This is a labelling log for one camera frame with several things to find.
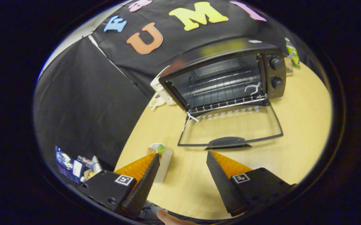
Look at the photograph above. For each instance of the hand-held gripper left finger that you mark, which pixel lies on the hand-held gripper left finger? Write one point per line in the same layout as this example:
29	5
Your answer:
141	190

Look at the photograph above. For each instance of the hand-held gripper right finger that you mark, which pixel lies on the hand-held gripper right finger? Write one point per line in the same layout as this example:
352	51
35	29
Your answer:
226	190

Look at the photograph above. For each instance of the toast sandwich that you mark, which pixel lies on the toast sandwich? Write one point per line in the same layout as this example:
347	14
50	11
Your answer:
158	149

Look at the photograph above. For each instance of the clear plastic cup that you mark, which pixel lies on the clear plastic cup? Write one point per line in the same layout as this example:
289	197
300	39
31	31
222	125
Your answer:
289	67

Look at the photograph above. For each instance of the white rectangular plate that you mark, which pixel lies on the white rectangular plate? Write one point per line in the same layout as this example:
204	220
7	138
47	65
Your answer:
165	165

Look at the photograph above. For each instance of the pile of blue packets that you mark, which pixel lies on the pile of blue packets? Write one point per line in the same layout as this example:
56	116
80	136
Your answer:
71	165

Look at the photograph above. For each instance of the green drink bottle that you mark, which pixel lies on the green drink bottle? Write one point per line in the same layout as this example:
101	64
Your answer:
293	54

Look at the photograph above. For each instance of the black toaster oven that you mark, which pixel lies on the black toaster oven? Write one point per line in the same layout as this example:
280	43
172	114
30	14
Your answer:
276	72

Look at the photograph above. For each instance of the white electronic device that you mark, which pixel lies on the white electronic device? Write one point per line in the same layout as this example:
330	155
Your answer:
161	90

